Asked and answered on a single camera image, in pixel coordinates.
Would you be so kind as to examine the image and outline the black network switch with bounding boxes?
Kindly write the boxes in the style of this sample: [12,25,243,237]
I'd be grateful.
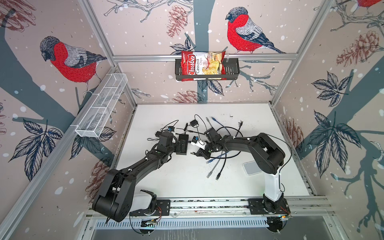
[176,134,189,155]

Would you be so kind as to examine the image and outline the blue ethernet cable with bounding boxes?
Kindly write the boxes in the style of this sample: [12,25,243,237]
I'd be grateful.
[206,116,232,164]

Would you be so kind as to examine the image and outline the black braided ethernet cable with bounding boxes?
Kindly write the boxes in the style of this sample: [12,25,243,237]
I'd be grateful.
[190,149,229,181]

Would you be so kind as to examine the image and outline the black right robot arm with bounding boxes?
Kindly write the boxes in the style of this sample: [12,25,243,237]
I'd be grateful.
[193,128,286,213]

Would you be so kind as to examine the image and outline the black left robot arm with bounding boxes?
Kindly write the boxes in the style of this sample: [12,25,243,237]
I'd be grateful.
[92,132,178,222]

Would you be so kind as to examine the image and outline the small black plug adapter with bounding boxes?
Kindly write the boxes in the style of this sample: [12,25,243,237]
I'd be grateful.
[183,120,199,133]

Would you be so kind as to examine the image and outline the red cassava chips bag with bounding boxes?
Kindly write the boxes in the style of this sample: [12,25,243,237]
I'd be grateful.
[181,51,226,82]

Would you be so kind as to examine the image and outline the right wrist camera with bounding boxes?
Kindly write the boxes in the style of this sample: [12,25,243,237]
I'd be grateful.
[191,136,206,150]

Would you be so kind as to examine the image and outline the black power adapter with cable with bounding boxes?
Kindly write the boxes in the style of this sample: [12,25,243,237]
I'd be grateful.
[147,120,179,142]

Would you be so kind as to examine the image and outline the grey ethernet cable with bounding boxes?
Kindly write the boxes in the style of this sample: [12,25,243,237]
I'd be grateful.
[205,117,224,179]

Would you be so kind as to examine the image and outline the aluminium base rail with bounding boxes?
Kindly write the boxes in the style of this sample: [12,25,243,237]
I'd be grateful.
[83,196,334,234]

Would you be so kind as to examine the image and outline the black wall basket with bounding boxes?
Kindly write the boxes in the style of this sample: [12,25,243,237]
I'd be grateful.
[175,59,240,82]

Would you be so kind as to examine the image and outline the white wire mesh shelf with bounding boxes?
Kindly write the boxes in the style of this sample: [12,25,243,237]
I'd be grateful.
[76,73,128,138]

